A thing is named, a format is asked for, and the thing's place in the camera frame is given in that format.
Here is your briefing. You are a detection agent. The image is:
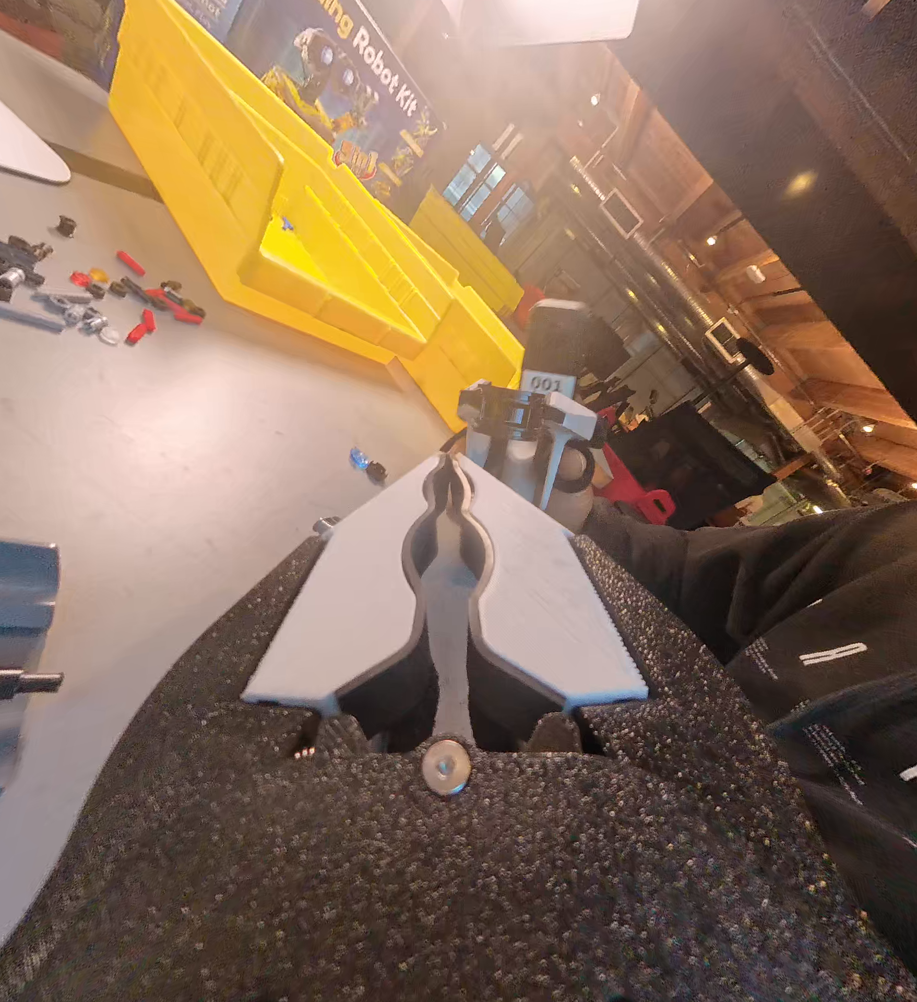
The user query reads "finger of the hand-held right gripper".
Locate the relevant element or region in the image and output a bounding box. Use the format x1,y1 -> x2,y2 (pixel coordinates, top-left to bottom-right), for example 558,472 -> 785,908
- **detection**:
537,391 -> 602,510
457,381 -> 506,472

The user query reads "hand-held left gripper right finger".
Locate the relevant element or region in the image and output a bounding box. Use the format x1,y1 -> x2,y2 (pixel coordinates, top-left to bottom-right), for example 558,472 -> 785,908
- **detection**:
452,454 -> 651,743

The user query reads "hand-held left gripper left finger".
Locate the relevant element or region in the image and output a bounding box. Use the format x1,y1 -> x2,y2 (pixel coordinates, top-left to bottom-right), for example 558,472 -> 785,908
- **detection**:
241,454 -> 450,741

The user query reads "black toy wheel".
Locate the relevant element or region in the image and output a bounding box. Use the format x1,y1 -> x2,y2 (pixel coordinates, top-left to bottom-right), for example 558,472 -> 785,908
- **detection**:
474,385 -> 553,441

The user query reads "pile of small toy pieces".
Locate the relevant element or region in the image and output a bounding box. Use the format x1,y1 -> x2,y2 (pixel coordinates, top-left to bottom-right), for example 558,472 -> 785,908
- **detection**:
0,215 -> 207,347

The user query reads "grey desk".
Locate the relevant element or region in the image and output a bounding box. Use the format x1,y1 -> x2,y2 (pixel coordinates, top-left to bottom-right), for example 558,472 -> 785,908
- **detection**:
0,8 -> 467,989

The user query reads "person's right hand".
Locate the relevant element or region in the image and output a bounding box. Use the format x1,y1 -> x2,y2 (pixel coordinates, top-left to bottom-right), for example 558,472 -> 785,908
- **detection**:
558,445 -> 599,493

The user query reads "wide yellow bin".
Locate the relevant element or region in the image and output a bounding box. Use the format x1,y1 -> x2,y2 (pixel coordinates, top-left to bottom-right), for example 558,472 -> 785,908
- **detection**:
302,157 -> 526,433
108,0 -> 428,366

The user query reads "stack of yellow bins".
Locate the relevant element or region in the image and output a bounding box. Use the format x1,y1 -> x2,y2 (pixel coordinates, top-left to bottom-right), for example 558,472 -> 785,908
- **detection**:
410,186 -> 526,316

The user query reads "black partition panel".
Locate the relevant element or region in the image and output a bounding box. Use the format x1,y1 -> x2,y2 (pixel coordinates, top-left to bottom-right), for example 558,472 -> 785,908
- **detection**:
630,403 -> 779,532

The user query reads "paned window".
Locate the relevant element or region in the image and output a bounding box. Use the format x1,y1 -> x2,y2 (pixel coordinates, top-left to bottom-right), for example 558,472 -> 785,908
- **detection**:
443,141 -> 539,240

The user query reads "person's black hoodie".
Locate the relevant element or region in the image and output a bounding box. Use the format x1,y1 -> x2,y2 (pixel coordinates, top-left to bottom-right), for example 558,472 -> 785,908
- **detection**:
728,497 -> 917,1002

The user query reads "colourful toy box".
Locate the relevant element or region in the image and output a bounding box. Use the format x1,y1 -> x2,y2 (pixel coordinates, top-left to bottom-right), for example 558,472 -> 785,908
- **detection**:
0,0 -> 447,208

